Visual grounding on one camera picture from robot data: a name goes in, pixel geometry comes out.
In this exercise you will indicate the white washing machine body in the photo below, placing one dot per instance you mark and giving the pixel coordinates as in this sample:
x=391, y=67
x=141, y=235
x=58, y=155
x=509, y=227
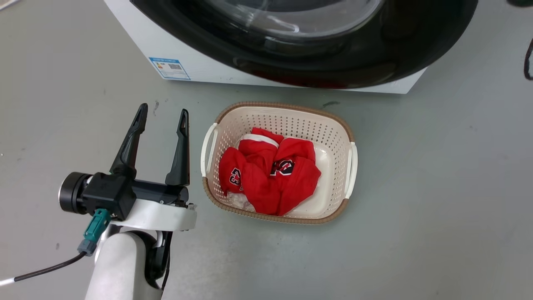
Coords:
x=137, y=37

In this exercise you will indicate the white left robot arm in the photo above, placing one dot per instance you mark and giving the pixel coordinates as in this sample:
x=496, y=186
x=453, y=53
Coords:
x=120, y=266

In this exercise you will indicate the blue white energy label sticker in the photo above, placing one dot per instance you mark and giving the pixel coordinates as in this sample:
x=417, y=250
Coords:
x=169, y=68

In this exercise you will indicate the white cloth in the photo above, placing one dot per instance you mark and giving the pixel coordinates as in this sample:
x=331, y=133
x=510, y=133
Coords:
x=240, y=202

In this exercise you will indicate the beige perforated plastic laundry basket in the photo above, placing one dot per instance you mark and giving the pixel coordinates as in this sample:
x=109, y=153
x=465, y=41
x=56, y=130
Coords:
x=333, y=137

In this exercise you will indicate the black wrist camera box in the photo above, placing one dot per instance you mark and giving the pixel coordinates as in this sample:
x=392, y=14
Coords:
x=104, y=193

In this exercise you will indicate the red sports jersey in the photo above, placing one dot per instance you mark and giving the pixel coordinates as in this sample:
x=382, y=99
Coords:
x=266, y=183

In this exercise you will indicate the white front-load washing machine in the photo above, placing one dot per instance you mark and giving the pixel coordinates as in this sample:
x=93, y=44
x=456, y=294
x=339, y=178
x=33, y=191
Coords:
x=416, y=37

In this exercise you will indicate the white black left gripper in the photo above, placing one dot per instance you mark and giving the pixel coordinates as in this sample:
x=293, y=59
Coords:
x=158, y=214

